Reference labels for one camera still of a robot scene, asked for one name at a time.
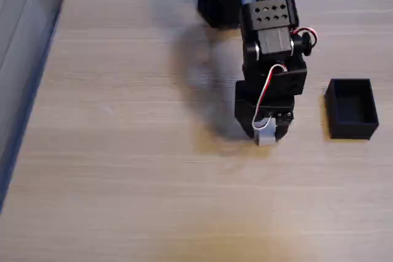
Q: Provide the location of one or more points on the white block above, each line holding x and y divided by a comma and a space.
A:
266, 137

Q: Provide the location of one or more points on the black open box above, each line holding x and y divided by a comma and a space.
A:
353, 127

